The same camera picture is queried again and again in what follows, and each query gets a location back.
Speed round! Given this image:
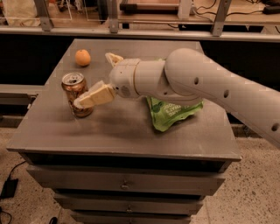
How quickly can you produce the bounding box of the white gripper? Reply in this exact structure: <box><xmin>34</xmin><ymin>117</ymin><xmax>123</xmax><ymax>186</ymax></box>
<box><xmin>73</xmin><ymin>52</ymin><xmax>140</xmax><ymax>109</ymax></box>

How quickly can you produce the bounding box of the orange LaCroix soda can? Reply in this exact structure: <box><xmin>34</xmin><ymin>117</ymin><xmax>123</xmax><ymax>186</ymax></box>
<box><xmin>61</xmin><ymin>72</ymin><xmax>93</xmax><ymax>118</ymax></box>

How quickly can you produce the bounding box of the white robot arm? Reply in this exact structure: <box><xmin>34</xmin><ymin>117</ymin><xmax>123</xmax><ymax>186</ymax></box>
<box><xmin>73</xmin><ymin>48</ymin><xmax>280</xmax><ymax>148</ymax></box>

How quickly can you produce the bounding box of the orange fruit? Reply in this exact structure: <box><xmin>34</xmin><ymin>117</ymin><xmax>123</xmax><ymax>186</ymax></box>
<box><xmin>75</xmin><ymin>49</ymin><xmax>91</xmax><ymax>67</ymax></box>

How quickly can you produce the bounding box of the green snack bag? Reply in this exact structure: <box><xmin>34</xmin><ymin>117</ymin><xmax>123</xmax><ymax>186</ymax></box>
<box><xmin>146</xmin><ymin>97</ymin><xmax>203</xmax><ymax>132</ymax></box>

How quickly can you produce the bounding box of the grey drawer cabinet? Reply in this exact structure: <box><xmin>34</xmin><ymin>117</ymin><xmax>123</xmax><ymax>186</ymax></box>
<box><xmin>7</xmin><ymin>39</ymin><xmax>241</xmax><ymax>224</ymax></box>

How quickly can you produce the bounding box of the black power adapter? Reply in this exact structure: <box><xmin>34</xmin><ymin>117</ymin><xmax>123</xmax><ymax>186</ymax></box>
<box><xmin>0</xmin><ymin>178</ymin><xmax>18</xmax><ymax>200</ymax></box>

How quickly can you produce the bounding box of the black cable on shelf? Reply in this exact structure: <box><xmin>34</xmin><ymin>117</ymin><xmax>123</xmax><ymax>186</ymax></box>
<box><xmin>192</xmin><ymin>0</ymin><xmax>280</xmax><ymax>24</ymax></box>

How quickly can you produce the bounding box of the metal railing frame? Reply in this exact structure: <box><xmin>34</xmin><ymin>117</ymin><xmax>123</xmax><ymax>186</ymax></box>
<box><xmin>0</xmin><ymin>0</ymin><xmax>280</xmax><ymax>43</ymax></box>

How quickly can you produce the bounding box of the black floor cable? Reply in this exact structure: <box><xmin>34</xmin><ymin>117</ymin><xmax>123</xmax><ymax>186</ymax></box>
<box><xmin>6</xmin><ymin>160</ymin><xmax>27</xmax><ymax>181</ymax></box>

